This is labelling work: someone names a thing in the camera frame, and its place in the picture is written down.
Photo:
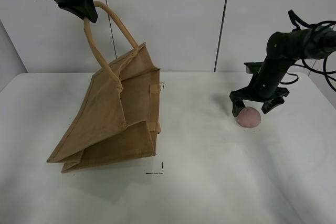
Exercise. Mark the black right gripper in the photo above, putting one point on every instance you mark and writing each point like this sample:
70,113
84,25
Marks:
263,86

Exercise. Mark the pink peach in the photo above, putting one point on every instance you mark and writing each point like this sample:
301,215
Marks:
248,117

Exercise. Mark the brown linen tote bag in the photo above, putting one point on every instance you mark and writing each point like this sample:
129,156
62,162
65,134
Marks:
119,116

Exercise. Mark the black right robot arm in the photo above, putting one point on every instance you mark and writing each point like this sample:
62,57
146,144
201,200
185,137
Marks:
283,50

